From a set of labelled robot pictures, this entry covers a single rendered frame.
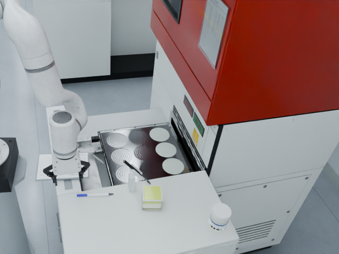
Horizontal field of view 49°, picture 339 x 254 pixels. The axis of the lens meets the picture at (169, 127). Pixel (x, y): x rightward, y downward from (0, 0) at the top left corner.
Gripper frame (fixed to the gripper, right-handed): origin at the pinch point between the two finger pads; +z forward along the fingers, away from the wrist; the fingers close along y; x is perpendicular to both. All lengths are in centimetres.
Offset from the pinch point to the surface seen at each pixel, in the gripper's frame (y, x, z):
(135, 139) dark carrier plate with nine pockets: -34.3, -28.0, 11.4
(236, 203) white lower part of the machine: -81, 3, 36
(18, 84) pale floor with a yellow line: 27, -211, 101
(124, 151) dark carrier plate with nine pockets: -27.4, -21.0, 11.4
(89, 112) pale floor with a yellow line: -30, -160, 101
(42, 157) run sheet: 8.6, -18.0, 4.4
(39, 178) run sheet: 10.7, -6.7, 4.5
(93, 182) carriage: -10.8, -7.8, 13.3
